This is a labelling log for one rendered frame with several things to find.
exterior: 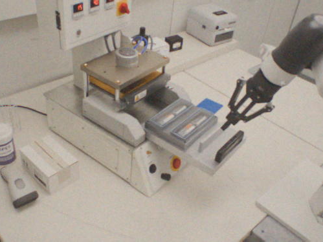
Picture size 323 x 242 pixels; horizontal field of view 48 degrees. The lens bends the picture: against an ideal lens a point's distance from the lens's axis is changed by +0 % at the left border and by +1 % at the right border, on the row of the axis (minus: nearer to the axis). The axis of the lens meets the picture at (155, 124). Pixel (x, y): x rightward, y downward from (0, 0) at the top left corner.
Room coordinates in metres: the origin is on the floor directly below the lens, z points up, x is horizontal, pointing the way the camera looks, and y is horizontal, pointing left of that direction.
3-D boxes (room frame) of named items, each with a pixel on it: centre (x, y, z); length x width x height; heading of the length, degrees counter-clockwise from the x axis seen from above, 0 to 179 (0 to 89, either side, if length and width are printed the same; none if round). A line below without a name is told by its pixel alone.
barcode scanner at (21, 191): (0.81, 0.45, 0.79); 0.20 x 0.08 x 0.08; 47
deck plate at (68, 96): (1.15, 0.15, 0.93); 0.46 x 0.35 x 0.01; 55
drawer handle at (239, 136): (0.88, -0.24, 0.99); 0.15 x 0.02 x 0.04; 145
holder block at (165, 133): (0.99, -0.09, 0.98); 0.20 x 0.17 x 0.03; 145
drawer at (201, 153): (0.96, -0.13, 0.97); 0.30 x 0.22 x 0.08; 55
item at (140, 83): (1.14, 0.12, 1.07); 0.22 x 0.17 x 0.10; 145
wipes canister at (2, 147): (0.95, 0.54, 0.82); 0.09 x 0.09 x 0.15
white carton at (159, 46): (1.79, 0.09, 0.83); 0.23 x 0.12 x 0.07; 135
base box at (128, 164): (1.15, 0.11, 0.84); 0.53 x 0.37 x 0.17; 55
